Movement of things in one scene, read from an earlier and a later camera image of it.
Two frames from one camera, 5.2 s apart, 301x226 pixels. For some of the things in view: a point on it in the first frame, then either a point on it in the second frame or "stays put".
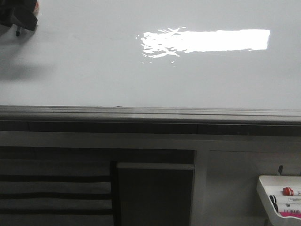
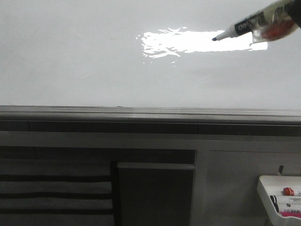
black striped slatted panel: (55, 192) stays put
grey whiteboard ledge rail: (164, 120) stays put
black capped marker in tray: (273, 199) stays put
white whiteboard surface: (180, 54) stays put
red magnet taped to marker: (36, 9) to (278, 28)
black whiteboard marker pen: (18, 31) to (239, 28)
